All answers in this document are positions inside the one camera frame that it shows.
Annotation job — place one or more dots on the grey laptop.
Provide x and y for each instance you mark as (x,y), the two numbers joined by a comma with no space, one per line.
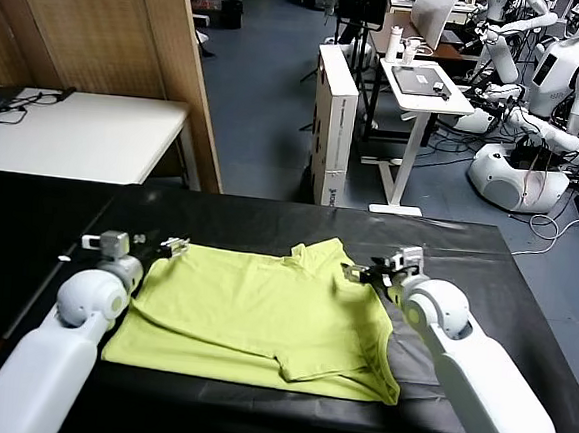
(418,81)

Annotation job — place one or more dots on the white table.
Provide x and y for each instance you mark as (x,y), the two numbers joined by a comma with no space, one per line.
(85,135)

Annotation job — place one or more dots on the white curved panel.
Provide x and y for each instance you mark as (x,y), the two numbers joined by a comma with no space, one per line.
(430,17)

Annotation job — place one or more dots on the brown desk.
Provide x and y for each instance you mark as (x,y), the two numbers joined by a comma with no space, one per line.
(463,52)

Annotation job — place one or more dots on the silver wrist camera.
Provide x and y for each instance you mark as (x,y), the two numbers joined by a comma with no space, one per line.
(409,258)
(112,242)

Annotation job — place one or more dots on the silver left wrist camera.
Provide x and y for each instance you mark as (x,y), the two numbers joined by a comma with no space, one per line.
(112,242)

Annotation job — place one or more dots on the white height-adjustable desk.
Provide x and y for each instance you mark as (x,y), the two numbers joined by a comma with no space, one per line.
(428,104)

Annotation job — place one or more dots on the white bottle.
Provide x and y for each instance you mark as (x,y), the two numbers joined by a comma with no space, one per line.
(394,44)

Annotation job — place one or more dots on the white cup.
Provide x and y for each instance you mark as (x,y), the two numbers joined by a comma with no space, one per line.
(409,53)

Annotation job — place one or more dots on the tall white cardboard box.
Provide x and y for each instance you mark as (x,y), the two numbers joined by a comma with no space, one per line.
(335,115)

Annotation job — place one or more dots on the small black device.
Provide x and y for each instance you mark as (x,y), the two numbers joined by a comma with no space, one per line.
(441,90)

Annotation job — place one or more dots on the black bag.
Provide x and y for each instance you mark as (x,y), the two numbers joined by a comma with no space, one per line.
(231,14)

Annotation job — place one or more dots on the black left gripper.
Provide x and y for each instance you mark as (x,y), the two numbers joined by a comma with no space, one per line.
(151,252)

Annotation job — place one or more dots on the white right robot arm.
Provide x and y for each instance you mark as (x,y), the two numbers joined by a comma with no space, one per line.
(477,382)

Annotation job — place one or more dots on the white round device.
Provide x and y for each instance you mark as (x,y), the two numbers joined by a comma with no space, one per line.
(362,57)

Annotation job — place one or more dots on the yellow-green t-shirt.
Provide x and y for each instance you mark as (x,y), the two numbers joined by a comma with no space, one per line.
(242,313)

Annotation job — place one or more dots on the black side table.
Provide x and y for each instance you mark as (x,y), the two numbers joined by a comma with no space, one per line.
(19,215)

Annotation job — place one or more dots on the wooden partition screen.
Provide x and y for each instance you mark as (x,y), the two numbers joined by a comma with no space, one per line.
(99,26)

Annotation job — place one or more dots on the black monitor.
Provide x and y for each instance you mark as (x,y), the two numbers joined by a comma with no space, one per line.
(361,4)

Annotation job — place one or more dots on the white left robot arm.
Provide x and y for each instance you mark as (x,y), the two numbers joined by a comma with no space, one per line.
(47,368)

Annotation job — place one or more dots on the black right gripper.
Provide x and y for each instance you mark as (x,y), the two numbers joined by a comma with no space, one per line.
(389,282)

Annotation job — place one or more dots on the black tripod stand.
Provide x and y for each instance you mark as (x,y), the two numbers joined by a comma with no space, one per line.
(340,32)

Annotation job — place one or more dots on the white humanoid robot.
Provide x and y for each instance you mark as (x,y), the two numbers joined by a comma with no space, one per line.
(556,72)
(502,63)

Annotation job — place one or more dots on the black tablecloth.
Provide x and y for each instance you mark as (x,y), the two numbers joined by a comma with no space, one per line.
(467,250)

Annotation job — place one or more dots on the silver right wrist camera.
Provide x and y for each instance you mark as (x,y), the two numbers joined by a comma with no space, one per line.
(409,258)

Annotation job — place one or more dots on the white robot wheeled base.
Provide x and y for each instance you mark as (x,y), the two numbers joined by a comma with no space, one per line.
(503,183)

